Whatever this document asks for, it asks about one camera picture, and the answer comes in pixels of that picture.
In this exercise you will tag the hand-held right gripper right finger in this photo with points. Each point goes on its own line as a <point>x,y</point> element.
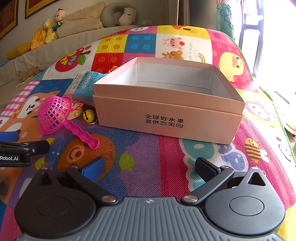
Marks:
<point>204,169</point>

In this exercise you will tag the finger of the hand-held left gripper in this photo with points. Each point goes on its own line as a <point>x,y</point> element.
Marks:
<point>9,136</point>
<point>34,147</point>

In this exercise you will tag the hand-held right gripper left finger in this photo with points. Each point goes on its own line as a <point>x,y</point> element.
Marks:
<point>93,170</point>

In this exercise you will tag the pink plastic net scoop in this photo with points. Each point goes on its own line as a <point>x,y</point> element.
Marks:
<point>53,113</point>

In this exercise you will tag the colourful cartoon play mat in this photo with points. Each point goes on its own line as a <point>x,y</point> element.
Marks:
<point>143,150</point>

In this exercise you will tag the gold bell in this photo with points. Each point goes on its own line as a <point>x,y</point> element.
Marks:
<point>88,115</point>

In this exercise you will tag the small red white toy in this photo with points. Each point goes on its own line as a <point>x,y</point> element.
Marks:
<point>76,109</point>

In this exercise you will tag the brown plush toy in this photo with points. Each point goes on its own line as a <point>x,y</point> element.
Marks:
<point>27,73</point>

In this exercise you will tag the pink cardboard box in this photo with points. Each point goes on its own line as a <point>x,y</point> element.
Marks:
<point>161,109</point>

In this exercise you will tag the blue wet wipes packet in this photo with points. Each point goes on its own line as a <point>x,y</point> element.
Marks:
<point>86,85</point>

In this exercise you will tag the yellow cushion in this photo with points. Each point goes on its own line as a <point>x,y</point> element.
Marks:
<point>18,51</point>

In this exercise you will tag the yellow duck plush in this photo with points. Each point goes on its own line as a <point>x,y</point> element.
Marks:
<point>39,37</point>

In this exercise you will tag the small orange toy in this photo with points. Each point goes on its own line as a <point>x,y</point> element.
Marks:
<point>114,68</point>

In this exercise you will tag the beige padded bed bumper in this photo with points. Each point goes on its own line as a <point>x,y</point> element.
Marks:
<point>69,44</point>

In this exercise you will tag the red framed picture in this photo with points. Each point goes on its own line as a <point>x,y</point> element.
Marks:
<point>8,16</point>
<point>39,7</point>

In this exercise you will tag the cartoon boy doll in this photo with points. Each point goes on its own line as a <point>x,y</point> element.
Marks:
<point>56,24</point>

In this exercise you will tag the green dinosaur cloth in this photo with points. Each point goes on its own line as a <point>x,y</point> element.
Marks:
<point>225,18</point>

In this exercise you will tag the grey neck pillow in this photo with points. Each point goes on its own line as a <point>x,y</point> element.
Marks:
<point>108,14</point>

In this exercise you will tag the white bear plush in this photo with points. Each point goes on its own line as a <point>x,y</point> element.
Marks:
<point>127,16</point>

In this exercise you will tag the black window frame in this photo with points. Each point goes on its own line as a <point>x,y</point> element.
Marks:
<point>251,26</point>

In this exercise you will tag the white wall socket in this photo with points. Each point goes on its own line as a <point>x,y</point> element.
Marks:
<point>147,22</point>

